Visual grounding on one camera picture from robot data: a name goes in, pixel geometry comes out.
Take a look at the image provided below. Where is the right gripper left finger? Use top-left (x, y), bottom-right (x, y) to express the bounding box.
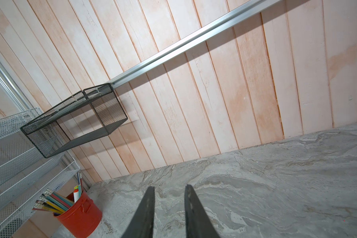
top-left (122, 186), bottom-right (155, 238)

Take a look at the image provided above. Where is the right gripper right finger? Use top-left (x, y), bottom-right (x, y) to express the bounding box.
top-left (184, 184), bottom-right (220, 238)

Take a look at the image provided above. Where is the red pen cup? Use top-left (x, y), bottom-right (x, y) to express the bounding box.
top-left (54, 191), bottom-right (103, 238)

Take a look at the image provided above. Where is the pens and pencils bundle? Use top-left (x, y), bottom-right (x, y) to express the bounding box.
top-left (32, 172), bottom-right (83, 216)

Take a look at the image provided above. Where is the black mesh basket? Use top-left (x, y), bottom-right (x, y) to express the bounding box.
top-left (21, 83), bottom-right (128, 158)

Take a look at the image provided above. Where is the white wire mesh shelf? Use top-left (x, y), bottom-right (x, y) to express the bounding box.
top-left (0, 108), bottom-right (80, 238)

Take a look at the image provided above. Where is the horizontal aluminium rail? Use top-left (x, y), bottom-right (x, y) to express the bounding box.
top-left (108, 0), bottom-right (279, 89)

